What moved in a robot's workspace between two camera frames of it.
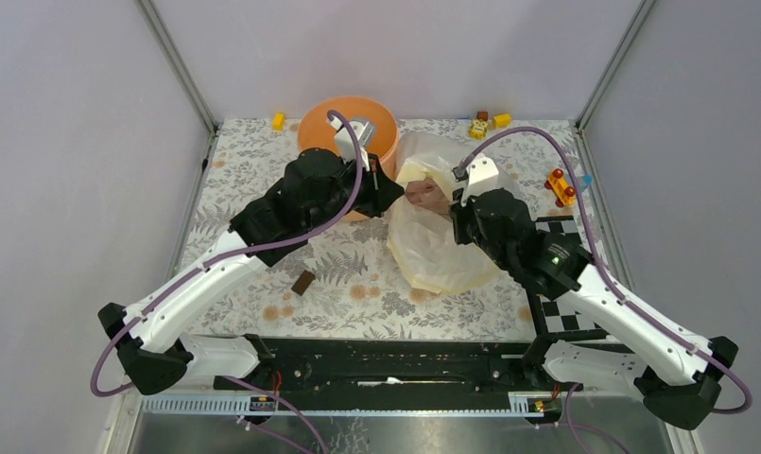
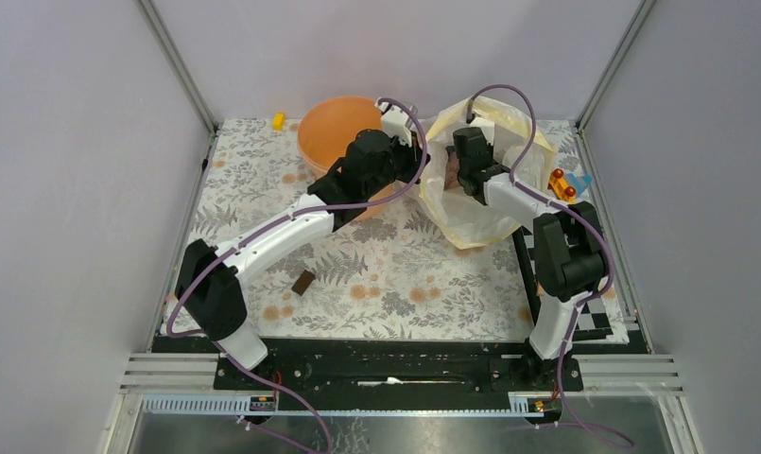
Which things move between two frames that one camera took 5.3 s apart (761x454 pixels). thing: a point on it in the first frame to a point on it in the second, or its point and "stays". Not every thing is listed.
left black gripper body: [370, 198] to [401, 163]
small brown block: [302, 284] stays
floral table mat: [348, 288] stays
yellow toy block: [278, 121] stays
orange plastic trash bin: [314, 131] stays
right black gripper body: [464, 223] to [462, 172]
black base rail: [395, 366] stays
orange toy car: [563, 195] stays
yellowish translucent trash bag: [422, 245] to [467, 224]
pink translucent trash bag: [427, 194] to [453, 167]
